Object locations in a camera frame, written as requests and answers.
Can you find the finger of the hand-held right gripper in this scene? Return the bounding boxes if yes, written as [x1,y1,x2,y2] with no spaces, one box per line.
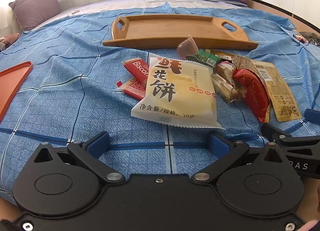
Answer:
[261,123,320,157]
[304,109,320,123]

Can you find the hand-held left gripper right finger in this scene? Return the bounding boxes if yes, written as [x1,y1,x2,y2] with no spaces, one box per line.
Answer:
[191,131,287,184]

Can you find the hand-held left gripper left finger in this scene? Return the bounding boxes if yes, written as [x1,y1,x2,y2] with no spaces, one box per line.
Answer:
[33,131,126,184]

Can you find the yellow-brown snack packet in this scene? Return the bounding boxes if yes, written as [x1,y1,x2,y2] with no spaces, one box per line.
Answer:
[212,50,237,62]
[252,61,302,122]

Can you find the polka dot snack packet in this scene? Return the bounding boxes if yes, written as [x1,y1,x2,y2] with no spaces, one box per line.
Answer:
[211,72,247,103]

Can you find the red crinkled snack packet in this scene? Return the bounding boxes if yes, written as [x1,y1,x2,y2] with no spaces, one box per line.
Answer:
[232,68,272,123]

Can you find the white flower cake packet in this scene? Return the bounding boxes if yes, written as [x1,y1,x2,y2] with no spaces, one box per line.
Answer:
[131,56,223,130]

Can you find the clear bread packet red ends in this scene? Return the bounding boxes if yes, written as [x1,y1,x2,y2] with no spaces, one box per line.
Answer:
[215,62,235,82]

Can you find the brown peanut packet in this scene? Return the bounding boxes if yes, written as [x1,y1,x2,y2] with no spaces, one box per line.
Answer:
[234,55,261,77]

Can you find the green snack packet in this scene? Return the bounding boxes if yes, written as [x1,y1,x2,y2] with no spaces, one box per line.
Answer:
[192,49,221,67]

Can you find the jelly cup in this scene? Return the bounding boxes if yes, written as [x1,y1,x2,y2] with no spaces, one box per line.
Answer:
[176,35,201,60]

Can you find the wooden tray with handles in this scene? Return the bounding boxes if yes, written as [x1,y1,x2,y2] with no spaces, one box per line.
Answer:
[102,14,259,51]

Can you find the blue checked bedsheet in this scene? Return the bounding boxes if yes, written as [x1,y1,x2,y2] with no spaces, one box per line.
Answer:
[0,5,320,203]

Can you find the dark patterned cloth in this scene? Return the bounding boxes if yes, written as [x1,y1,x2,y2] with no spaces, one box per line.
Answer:
[292,31,320,46]

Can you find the orange plastic tray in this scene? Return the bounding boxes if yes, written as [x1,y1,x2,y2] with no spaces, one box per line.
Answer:
[0,61,34,122]

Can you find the grey quilted mattress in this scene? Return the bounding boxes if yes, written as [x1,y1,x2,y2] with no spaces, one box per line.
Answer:
[59,0,248,20]

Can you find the purple pillow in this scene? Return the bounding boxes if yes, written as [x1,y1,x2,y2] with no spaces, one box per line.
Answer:
[9,0,62,31]

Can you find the wooden bed frame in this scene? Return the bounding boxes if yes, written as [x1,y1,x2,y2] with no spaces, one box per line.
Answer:
[247,0,320,37]

